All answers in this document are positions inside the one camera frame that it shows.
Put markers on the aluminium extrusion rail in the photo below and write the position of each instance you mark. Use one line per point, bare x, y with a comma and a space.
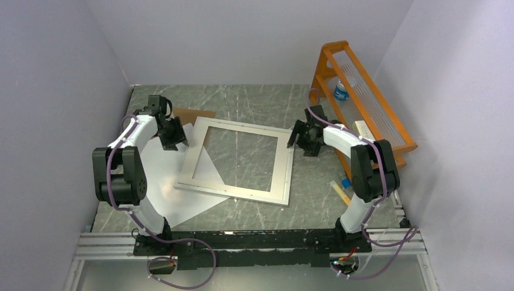
119, 246

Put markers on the blue capped tube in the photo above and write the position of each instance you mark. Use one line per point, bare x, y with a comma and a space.
346, 182

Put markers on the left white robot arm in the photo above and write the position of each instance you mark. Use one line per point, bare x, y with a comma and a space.
119, 174

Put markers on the white photo sheet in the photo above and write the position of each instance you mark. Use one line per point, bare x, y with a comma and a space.
162, 168

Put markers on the orange wooden shelf rack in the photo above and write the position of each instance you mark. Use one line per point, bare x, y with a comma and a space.
338, 61

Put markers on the cream yellow box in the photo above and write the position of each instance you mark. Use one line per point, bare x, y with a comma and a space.
362, 129

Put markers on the yellow stick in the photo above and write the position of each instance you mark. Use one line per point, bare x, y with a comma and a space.
334, 185

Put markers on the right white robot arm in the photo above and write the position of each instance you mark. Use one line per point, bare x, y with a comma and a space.
374, 174

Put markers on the silver picture frame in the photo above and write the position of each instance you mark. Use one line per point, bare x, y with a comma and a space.
282, 169

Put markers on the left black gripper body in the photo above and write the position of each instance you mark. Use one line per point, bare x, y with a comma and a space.
173, 133

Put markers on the clear glass pane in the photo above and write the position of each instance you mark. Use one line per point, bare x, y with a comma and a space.
244, 160

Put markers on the blue white can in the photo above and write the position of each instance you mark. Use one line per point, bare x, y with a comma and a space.
340, 93

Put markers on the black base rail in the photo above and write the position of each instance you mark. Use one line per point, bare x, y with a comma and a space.
246, 248

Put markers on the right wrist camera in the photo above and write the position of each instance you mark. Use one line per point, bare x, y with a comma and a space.
315, 115

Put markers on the brown backing board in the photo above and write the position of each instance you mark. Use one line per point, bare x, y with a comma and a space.
189, 116

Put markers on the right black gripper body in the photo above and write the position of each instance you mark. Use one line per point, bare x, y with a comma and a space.
305, 142

